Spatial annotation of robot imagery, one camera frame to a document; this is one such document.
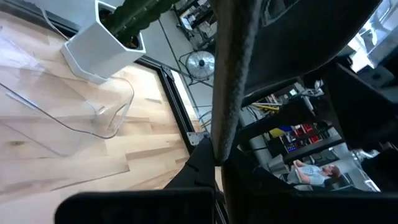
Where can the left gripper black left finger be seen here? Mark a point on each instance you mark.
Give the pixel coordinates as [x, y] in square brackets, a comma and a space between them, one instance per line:
[199, 169]

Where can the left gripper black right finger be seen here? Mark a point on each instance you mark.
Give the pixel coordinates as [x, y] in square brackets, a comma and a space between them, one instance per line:
[245, 180]

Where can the black shelf rack with bins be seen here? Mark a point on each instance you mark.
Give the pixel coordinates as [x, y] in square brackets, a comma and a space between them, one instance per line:
[298, 140]

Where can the person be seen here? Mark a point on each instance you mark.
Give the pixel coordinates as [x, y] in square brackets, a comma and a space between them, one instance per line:
[312, 174]

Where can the metal floor fan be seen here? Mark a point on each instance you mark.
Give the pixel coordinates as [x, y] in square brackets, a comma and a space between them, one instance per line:
[200, 64]

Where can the clear acrylic stand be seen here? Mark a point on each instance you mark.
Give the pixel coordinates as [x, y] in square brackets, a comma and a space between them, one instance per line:
[62, 102]

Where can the white hexagonal planter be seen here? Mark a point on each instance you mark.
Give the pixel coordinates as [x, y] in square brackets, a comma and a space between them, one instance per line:
[96, 53]

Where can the green cactus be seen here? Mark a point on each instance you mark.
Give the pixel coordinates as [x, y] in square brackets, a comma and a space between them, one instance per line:
[136, 15]

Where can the grey metal corner bracket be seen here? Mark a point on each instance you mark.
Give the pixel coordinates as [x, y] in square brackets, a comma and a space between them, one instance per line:
[196, 138]

